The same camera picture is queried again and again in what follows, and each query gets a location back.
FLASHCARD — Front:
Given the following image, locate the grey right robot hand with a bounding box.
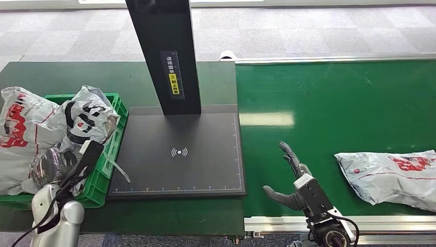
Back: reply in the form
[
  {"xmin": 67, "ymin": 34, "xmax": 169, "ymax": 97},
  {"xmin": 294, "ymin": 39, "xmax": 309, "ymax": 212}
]
[{"xmin": 262, "ymin": 141, "xmax": 313, "ymax": 211}]

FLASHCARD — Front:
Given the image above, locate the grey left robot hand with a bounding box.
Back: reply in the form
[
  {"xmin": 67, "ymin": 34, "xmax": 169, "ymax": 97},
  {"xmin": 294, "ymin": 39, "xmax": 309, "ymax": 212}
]
[{"xmin": 32, "ymin": 146, "xmax": 81, "ymax": 188}]

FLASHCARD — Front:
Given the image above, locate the grey mailer bag black print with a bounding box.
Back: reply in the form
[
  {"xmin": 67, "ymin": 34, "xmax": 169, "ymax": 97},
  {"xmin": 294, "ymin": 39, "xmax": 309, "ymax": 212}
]
[{"xmin": 30, "ymin": 84, "xmax": 132, "ymax": 197}]

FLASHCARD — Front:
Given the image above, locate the green conveyor belt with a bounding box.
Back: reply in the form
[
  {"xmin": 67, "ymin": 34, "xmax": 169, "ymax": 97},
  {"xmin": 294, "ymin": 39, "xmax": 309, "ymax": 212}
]
[{"xmin": 234, "ymin": 60, "xmax": 436, "ymax": 218}]

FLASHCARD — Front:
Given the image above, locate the white conveyor roller end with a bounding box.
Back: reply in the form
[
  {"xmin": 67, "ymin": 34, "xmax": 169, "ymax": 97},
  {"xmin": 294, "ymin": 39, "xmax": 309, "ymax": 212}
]
[{"xmin": 219, "ymin": 50, "xmax": 238, "ymax": 62}]

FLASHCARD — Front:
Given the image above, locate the grey mailer bag red print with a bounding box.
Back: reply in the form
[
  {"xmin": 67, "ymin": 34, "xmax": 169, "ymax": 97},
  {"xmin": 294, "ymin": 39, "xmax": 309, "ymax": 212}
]
[
  {"xmin": 0, "ymin": 86, "xmax": 69, "ymax": 196},
  {"xmin": 334, "ymin": 149, "xmax": 436, "ymax": 214}
]

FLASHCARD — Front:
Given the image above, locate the green plastic crate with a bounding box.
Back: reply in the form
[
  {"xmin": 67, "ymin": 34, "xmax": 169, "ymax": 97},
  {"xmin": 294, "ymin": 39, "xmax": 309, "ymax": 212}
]
[{"xmin": 0, "ymin": 92, "xmax": 130, "ymax": 209}]

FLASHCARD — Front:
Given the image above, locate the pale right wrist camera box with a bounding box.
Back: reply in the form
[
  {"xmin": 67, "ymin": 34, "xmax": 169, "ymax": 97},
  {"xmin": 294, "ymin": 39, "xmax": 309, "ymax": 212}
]
[{"xmin": 293, "ymin": 173, "xmax": 335, "ymax": 221}]

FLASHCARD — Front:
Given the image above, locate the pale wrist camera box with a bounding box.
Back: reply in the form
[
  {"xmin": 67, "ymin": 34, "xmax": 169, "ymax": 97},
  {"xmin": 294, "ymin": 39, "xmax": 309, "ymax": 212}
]
[
  {"xmin": 62, "ymin": 140, "xmax": 105, "ymax": 192},
  {"xmin": 293, "ymin": 173, "xmax": 335, "ymax": 221}
]

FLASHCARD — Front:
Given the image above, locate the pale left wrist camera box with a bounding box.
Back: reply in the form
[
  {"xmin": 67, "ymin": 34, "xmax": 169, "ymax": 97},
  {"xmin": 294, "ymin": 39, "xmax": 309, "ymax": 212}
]
[{"xmin": 62, "ymin": 140, "xmax": 105, "ymax": 192}]

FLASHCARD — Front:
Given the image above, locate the silver conveyor side rail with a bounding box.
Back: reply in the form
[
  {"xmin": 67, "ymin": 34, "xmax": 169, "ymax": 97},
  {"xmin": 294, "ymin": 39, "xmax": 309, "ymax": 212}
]
[
  {"xmin": 244, "ymin": 215, "xmax": 436, "ymax": 236},
  {"xmin": 234, "ymin": 53, "xmax": 436, "ymax": 65}
]

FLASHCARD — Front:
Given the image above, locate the black scanner machine with post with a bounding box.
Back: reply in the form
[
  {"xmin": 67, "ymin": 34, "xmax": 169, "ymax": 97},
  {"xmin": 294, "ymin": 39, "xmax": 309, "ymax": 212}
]
[{"xmin": 106, "ymin": 0, "xmax": 248, "ymax": 200}]

